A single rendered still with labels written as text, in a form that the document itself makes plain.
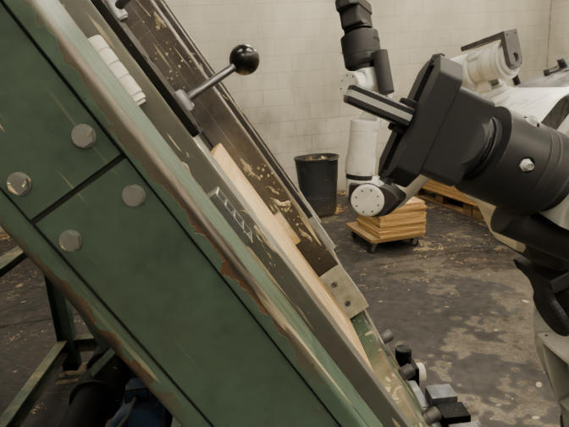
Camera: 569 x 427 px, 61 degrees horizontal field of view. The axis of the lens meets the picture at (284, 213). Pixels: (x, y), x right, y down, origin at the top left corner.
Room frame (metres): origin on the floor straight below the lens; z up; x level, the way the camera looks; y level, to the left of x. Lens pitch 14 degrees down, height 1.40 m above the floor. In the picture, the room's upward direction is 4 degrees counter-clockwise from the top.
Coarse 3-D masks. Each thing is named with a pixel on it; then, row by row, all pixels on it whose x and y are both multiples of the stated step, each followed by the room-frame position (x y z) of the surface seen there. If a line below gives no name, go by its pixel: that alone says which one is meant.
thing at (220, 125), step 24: (144, 0) 0.98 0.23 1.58; (144, 24) 0.98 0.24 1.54; (168, 24) 0.98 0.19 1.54; (144, 48) 0.97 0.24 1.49; (168, 48) 0.98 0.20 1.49; (168, 72) 0.98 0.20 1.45; (192, 72) 0.98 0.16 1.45; (216, 96) 0.98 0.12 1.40; (216, 120) 0.98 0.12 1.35; (216, 144) 0.98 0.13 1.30; (240, 144) 0.99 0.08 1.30; (240, 168) 0.98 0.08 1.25; (264, 168) 0.99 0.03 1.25; (264, 192) 0.99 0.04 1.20; (288, 192) 0.99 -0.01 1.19; (288, 216) 0.99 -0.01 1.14; (312, 240) 0.99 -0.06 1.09; (312, 264) 0.99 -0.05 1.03; (336, 264) 1.00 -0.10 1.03; (336, 288) 0.99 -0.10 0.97
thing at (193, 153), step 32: (64, 0) 0.55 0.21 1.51; (96, 32) 0.55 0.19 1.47; (128, 64) 0.55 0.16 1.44; (160, 96) 0.56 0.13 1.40; (160, 128) 0.56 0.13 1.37; (192, 160) 0.56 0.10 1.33; (224, 192) 0.56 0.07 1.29; (256, 224) 0.56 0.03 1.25; (256, 256) 0.56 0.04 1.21; (288, 288) 0.56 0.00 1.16; (320, 320) 0.57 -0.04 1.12; (352, 352) 0.57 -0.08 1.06; (352, 384) 0.57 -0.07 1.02; (384, 416) 0.57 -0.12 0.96
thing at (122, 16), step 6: (108, 0) 0.57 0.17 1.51; (114, 0) 0.57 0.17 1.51; (120, 0) 0.56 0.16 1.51; (126, 0) 0.56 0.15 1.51; (108, 6) 0.57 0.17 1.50; (114, 6) 0.57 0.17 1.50; (120, 6) 0.57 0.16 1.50; (114, 12) 0.57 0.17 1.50; (120, 12) 0.57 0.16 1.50; (126, 12) 0.58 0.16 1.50; (120, 18) 0.57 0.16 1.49; (126, 18) 0.58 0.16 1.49
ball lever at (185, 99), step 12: (240, 48) 0.62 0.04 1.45; (252, 48) 0.63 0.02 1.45; (240, 60) 0.62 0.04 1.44; (252, 60) 0.62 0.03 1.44; (228, 72) 0.62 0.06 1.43; (240, 72) 0.63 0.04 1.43; (252, 72) 0.63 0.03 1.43; (204, 84) 0.60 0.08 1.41; (180, 96) 0.57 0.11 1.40; (192, 96) 0.59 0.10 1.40; (192, 108) 0.58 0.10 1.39
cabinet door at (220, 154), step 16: (224, 160) 0.86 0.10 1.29; (240, 176) 0.92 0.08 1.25; (240, 192) 0.80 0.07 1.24; (256, 192) 0.97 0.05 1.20; (256, 208) 0.84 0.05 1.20; (272, 224) 0.90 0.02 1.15; (288, 240) 0.93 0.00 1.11; (288, 256) 0.81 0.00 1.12; (304, 272) 0.86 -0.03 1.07; (320, 288) 0.92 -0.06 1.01; (336, 304) 0.96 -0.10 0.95; (336, 320) 0.82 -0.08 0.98; (352, 336) 0.85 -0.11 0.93
